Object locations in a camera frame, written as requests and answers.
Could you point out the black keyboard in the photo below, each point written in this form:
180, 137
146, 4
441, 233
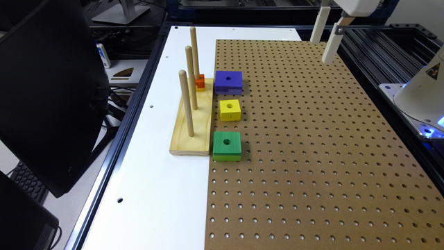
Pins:
27, 181

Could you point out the yellow wooden block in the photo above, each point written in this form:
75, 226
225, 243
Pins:
229, 110

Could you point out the black box lower left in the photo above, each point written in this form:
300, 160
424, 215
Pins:
25, 224

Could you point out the white blue small device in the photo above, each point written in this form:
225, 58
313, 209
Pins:
104, 56

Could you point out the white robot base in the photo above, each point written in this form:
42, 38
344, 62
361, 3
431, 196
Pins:
420, 101

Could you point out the green wooden block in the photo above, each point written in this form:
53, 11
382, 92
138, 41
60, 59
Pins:
227, 146

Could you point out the wooden peg base board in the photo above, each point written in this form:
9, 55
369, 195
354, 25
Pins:
198, 145

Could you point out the near wooden peg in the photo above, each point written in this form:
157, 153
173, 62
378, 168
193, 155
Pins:
186, 102

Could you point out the orange wooden block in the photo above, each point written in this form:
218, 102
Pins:
200, 83

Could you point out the brown pegboard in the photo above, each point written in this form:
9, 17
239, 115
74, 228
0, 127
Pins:
321, 168

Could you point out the wooden peg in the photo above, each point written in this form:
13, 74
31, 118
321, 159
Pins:
191, 77
186, 102
194, 47

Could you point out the black monitor back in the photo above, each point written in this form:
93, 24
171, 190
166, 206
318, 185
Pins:
54, 90

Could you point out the silver monitor stand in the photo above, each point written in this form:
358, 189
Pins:
123, 13

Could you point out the purple wooden block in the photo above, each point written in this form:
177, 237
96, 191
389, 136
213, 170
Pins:
228, 82

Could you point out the far wooden peg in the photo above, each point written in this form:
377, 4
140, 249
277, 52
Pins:
194, 47

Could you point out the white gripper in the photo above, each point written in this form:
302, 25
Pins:
354, 8

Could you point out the middle wooden peg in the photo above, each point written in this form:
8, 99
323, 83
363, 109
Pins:
191, 77

